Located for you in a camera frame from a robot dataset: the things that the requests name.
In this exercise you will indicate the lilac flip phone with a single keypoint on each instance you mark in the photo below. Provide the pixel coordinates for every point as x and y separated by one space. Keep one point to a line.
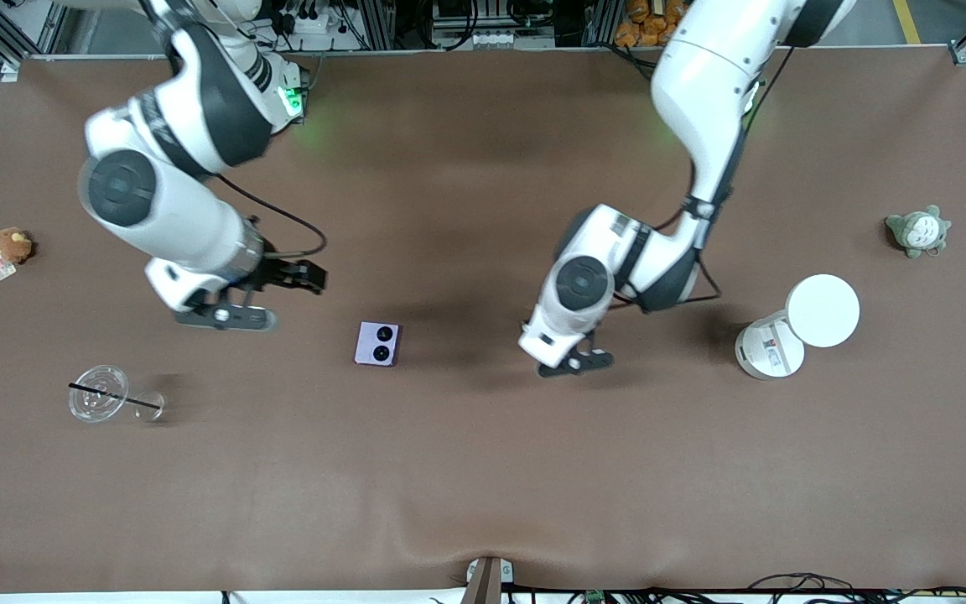
378 343

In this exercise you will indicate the clear plastic cup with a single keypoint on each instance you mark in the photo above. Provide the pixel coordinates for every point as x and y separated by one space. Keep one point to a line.
97 394

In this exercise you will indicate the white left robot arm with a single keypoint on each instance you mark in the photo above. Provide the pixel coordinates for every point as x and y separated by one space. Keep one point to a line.
701 84

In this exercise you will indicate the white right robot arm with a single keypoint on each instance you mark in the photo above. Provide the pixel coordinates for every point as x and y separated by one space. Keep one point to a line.
164 210

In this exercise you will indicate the black drinking straw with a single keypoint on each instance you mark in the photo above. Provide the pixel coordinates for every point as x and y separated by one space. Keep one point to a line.
106 394

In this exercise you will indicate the pile of orange plush toys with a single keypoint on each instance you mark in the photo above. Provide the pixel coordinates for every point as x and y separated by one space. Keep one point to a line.
642 25

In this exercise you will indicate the white cylindrical canister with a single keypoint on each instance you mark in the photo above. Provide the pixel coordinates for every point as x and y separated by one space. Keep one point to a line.
818 310

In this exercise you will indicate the brown plush toy with tag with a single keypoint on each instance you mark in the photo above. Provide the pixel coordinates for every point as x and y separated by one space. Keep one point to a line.
12 245

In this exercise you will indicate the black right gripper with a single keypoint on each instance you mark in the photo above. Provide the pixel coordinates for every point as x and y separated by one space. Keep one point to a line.
277 272

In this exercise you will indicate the black equipment box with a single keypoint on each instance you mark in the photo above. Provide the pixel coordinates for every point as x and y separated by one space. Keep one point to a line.
491 21

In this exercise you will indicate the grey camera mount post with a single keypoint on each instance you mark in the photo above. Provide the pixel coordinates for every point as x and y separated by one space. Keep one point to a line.
487 580

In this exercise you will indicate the white power strip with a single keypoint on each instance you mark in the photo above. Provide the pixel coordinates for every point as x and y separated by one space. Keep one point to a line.
311 21

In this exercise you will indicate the grey totoro plush toy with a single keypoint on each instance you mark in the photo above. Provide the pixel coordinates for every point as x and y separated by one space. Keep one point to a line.
919 232

